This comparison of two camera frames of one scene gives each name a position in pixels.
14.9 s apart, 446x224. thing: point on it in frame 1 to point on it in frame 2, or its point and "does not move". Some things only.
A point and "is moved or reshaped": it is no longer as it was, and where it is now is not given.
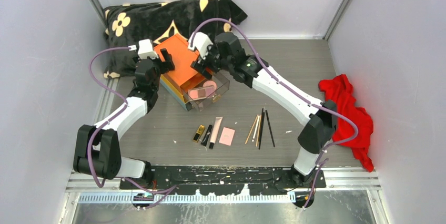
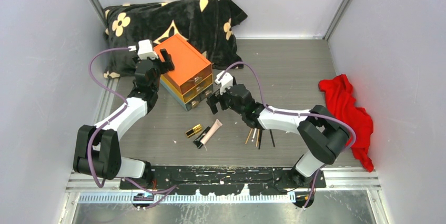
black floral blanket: x=125 y=24 does not move
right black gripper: x=200 y=68 to x=215 y=98
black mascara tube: x=204 y=140 is moved or reshaped
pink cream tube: x=218 y=122 is moved or reshaped
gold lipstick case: x=199 y=133 is moved or reshaped
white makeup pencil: x=257 y=123 does not move
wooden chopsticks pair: x=259 y=130 does not move
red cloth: x=339 y=93 does not move
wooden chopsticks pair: x=251 y=130 does not move
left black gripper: x=167 y=67 does not move
